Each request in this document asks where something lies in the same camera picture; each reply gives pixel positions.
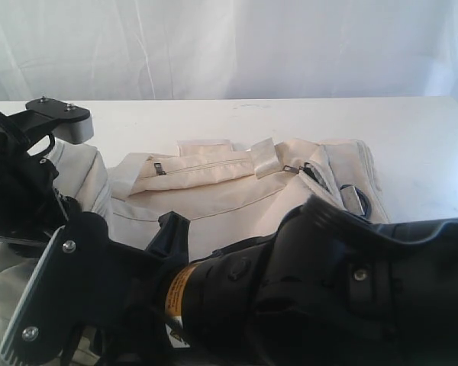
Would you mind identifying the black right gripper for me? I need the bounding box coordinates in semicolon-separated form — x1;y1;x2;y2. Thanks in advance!
110;211;190;336

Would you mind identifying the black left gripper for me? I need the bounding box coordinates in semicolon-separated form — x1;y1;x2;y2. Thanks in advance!
0;108;80;247

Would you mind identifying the beige fabric duffel bag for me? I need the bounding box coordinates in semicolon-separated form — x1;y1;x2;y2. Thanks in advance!
0;140;386;341

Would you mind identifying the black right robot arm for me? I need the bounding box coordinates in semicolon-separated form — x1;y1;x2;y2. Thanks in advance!
126;197;458;365

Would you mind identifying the white backdrop curtain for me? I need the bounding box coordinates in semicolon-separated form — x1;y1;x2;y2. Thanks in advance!
0;1;458;101

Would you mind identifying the black left camera cable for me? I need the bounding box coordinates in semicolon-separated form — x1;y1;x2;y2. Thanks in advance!
0;114;58;159

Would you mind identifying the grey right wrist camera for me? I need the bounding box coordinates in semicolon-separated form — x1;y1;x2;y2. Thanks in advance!
0;211;153;361

